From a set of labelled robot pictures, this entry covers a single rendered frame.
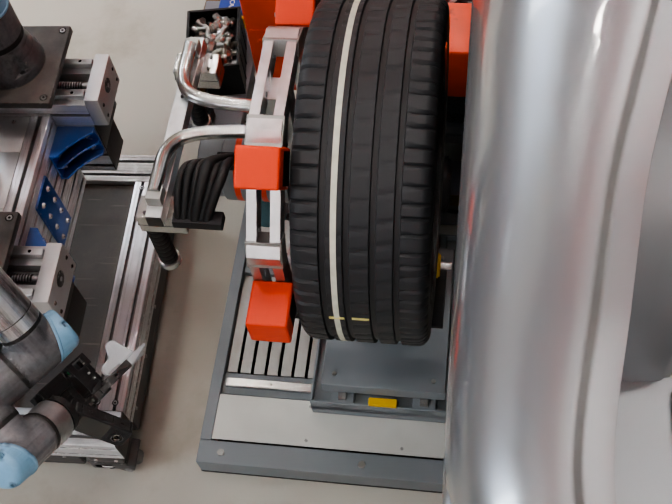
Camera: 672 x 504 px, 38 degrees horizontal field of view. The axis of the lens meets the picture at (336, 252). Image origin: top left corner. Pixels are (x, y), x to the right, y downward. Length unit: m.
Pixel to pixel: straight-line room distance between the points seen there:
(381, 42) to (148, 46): 1.80
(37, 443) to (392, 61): 0.82
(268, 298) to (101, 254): 1.01
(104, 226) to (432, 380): 0.99
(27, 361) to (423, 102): 0.74
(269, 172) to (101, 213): 1.24
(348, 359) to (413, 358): 0.16
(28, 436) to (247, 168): 0.54
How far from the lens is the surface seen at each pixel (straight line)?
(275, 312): 1.70
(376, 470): 2.42
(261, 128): 1.62
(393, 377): 2.34
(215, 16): 2.58
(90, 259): 2.66
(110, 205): 2.73
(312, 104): 1.57
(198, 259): 2.82
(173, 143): 1.77
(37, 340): 1.56
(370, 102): 1.57
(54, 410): 1.63
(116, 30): 3.44
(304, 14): 1.82
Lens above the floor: 2.39
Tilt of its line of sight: 60 degrees down
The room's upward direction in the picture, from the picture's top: 9 degrees counter-clockwise
